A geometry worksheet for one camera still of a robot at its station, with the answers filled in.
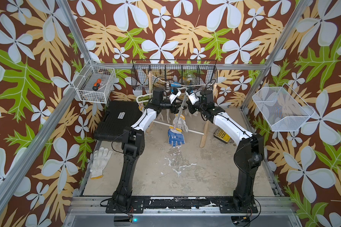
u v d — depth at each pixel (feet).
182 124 3.00
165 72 3.16
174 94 2.65
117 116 3.43
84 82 2.69
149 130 3.43
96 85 2.63
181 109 2.76
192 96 2.53
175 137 2.76
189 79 2.97
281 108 2.70
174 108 2.75
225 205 2.41
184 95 2.65
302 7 2.25
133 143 2.01
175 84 2.46
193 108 2.63
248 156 1.67
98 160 2.95
